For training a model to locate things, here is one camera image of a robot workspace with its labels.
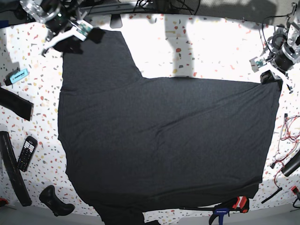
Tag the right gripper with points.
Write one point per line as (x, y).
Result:
(61, 31)

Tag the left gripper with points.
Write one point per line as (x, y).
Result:
(269, 72)

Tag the dark grey T-shirt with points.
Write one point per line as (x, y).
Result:
(135, 144)

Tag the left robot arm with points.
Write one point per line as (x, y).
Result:
(281, 51)

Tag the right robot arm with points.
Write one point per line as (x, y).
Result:
(45, 10)

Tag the black monitor stand foot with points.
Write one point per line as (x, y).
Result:
(115, 22)

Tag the blue highlighter marker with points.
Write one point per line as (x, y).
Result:
(16, 76)

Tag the black cylinder right edge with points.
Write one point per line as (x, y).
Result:
(291, 166)

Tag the black folded cloth strip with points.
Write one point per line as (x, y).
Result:
(17, 104)

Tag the black TV remote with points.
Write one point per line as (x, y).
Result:
(26, 154)

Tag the black blue bar clamp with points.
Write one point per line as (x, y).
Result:
(239, 204)

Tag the long black tube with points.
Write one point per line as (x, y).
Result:
(13, 172)

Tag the black game controller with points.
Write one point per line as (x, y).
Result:
(58, 208)

